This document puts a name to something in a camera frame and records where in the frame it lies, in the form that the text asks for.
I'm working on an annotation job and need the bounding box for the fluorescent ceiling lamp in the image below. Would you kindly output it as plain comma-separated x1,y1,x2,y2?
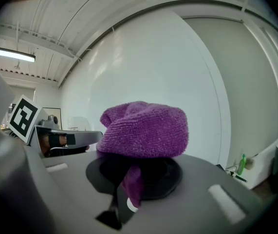
0,47,37,63

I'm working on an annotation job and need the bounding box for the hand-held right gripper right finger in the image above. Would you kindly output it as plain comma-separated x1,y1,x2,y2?
120,154,271,234

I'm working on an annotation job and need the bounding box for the green plastic bottle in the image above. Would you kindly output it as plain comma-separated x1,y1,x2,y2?
237,154,247,176

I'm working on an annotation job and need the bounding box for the person's left hand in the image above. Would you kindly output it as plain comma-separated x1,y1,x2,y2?
40,134,69,156

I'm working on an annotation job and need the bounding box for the purple cloth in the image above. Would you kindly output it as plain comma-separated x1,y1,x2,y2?
96,100,189,208

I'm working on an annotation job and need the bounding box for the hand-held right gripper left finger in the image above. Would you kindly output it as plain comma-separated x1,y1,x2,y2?
24,147,121,234

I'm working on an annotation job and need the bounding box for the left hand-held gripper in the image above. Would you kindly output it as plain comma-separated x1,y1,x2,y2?
8,94,104,158

